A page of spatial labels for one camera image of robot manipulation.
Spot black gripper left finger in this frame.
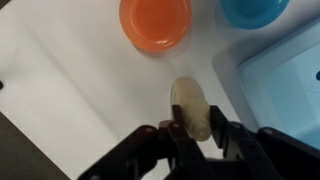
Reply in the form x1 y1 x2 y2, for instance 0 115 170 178
78 104 208 180

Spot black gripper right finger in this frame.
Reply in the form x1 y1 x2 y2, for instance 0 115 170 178
209 105 320 180

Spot white toy bottle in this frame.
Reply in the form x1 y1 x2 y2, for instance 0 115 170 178
170 77 213 143

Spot orange toy plate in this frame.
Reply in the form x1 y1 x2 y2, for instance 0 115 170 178
119 0 193 53

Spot blue toy plate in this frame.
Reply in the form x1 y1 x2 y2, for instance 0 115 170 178
219 0 291 30

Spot light blue toy sink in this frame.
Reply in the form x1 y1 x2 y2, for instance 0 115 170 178
213 16 320 151

